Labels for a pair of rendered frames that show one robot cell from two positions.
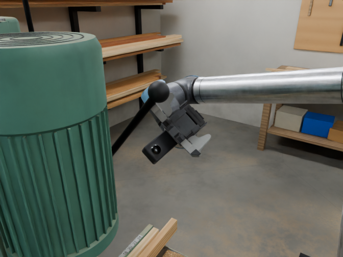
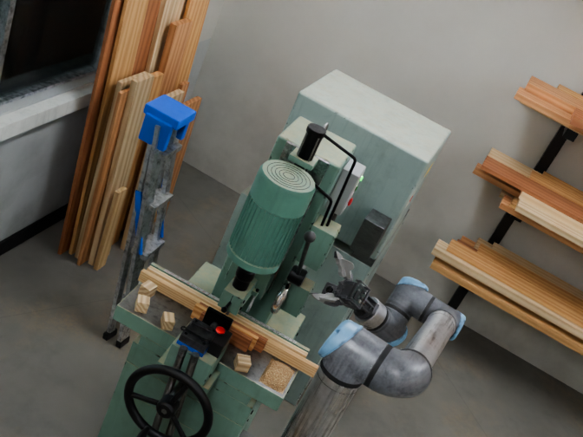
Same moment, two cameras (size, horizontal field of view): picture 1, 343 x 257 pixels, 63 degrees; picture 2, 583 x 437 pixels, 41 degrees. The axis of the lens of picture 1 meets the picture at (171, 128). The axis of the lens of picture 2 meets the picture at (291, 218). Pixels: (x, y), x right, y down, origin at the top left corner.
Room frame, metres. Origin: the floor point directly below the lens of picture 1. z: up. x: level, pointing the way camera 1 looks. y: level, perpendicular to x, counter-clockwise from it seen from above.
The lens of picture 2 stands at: (-0.41, -1.66, 2.53)
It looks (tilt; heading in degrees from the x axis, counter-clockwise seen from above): 30 degrees down; 66
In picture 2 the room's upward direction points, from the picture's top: 25 degrees clockwise
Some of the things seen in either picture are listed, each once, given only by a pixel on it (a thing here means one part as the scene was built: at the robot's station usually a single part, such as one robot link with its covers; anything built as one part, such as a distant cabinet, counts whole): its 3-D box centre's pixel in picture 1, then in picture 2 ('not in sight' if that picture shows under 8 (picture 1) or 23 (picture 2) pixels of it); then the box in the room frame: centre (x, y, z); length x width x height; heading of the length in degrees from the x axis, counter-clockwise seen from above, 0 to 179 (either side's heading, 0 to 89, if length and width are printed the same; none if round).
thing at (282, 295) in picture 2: not in sight; (281, 296); (0.53, 0.22, 1.02); 0.12 x 0.03 x 0.12; 59
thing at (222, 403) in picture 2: not in sight; (222, 336); (0.42, 0.28, 0.76); 0.57 x 0.45 x 0.09; 59
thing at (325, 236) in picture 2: not in sight; (318, 243); (0.60, 0.28, 1.22); 0.09 x 0.08 x 0.15; 59
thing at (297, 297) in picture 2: not in sight; (295, 294); (0.59, 0.25, 1.02); 0.09 x 0.07 x 0.12; 149
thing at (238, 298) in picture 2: not in sight; (238, 294); (0.37, 0.19, 1.03); 0.14 x 0.07 x 0.09; 59
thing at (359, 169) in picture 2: not in sight; (345, 186); (0.64, 0.38, 1.40); 0.10 x 0.06 x 0.16; 59
